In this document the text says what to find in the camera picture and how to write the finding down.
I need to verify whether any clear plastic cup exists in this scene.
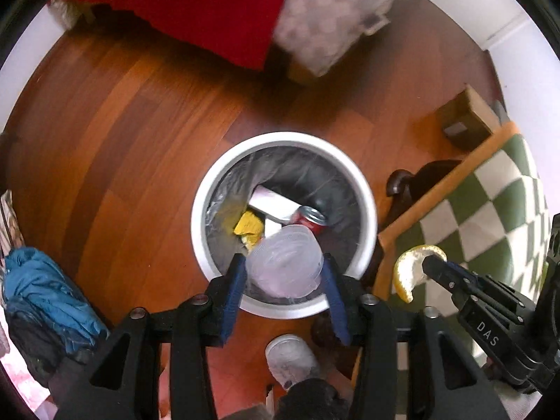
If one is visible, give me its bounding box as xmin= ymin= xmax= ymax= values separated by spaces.
xmin=246 ymin=225 xmax=324 ymax=299

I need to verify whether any yellow citrus peel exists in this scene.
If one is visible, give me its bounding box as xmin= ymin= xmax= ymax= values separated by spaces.
xmin=393 ymin=245 xmax=447 ymax=303

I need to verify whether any red cola can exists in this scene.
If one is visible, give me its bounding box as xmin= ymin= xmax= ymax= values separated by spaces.
xmin=289 ymin=206 xmax=328 ymax=235

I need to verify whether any yellow snack bag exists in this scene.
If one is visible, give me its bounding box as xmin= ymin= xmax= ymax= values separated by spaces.
xmin=233 ymin=210 xmax=265 ymax=252

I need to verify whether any white tissue pack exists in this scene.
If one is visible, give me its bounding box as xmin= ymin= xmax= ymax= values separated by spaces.
xmin=248 ymin=185 xmax=300 ymax=225

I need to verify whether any white slim box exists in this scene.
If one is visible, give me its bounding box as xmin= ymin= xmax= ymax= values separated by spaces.
xmin=263 ymin=218 xmax=283 ymax=238

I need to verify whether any white trash bin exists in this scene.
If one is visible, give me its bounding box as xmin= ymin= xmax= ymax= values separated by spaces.
xmin=190 ymin=130 xmax=379 ymax=321

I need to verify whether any wooden table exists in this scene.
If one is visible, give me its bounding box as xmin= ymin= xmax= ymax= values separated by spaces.
xmin=369 ymin=121 xmax=520 ymax=301

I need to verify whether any green checkered tablecloth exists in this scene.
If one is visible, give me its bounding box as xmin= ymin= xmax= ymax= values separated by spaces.
xmin=395 ymin=134 xmax=552 ymax=301

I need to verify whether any white shoe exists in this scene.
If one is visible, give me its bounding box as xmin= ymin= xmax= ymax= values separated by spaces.
xmin=265 ymin=334 xmax=322 ymax=391

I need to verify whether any dark trouser leg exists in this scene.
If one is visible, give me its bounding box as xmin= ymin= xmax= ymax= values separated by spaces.
xmin=273 ymin=378 xmax=350 ymax=420

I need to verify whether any brown cardboard box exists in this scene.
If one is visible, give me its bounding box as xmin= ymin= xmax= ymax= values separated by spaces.
xmin=435 ymin=84 xmax=501 ymax=151

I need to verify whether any blue clothing pile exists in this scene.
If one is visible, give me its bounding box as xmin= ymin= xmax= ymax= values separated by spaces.
xmin=2 ymin=246 xmax=109 ymax=388

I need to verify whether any checkered mattress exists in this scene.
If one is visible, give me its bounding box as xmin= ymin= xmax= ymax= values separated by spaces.
xmin=273 ymin=0 xmax=394 ymax=77

